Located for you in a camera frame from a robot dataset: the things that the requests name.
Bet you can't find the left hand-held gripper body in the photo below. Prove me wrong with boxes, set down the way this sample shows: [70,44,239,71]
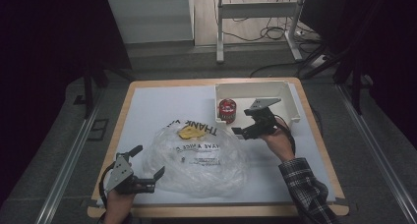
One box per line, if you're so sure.
[105,153,156,196]

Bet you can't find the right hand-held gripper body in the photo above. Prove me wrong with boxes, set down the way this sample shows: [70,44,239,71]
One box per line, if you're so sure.
[242,97,283,140]

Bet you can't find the red can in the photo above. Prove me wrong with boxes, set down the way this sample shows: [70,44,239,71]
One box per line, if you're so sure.
[217,97,238,125]

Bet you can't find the white plastic bin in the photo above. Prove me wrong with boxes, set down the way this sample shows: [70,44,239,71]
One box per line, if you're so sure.
[213,81,302,134]

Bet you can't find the clear printed plastic bag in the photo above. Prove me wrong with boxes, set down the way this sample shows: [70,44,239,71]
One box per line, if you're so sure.
[141,119,251,199]

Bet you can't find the person's right hand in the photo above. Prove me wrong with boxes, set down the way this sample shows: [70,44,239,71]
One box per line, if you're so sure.
[260,116,297,163]

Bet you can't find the person's left hand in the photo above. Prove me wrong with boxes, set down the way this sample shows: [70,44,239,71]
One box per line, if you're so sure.
[103,184,139,224]

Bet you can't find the yellow packet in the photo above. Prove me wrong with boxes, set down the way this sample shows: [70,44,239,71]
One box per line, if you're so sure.
[177,125,207,141]

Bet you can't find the white table mat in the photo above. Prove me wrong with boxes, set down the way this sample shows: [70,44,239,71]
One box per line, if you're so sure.
[96,84,337,207]

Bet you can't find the black metal stand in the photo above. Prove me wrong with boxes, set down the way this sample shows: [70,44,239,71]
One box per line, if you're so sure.
[73,65,136,120]
[299,46,377,116]

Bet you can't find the white power strip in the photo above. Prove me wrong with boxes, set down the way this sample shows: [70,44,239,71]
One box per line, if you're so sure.
[309,54,329,70]

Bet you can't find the white cabinet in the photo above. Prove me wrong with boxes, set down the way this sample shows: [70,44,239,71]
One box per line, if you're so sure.
[106,0,196,45]

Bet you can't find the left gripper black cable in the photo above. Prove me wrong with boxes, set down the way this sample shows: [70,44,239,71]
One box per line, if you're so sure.
[98,160,118,207]

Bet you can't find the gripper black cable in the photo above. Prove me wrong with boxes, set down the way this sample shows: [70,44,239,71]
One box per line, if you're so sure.
[272,113,298,155]
[98,160,118,207]

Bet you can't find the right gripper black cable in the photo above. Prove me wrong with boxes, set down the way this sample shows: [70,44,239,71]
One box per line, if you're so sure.
[272,113,298,155]

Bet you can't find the aluminium floor rail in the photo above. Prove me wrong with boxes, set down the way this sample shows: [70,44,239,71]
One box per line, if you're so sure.
[33,88,106,224]
[336,84,417,224]

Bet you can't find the black floor cables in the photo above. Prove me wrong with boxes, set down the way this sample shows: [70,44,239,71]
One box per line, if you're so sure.
[212,0,328,79]

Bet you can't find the white metal desk frame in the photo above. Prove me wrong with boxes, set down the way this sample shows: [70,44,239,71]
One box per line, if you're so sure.
[214,0,308,65]

